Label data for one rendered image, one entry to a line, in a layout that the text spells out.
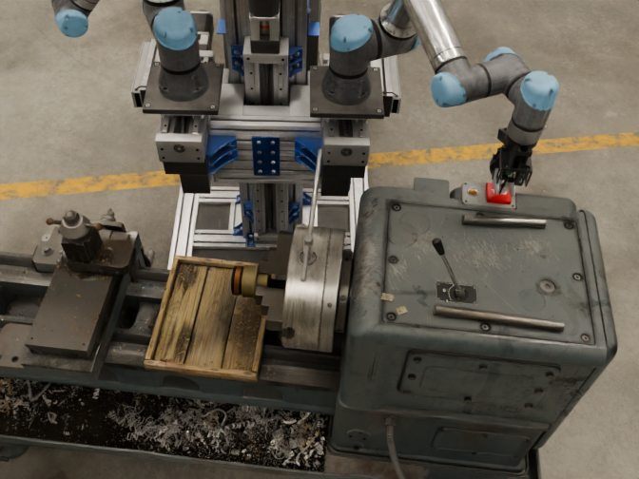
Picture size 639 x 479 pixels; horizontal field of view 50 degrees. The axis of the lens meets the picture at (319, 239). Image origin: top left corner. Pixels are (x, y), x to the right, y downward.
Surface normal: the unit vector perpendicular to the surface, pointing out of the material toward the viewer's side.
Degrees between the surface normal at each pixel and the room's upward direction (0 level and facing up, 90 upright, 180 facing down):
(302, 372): 0
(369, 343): 89
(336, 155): 90
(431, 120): 0
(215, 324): 0
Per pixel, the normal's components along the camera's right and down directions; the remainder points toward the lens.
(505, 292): 0.04, -0.61
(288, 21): 0.00, 0.79
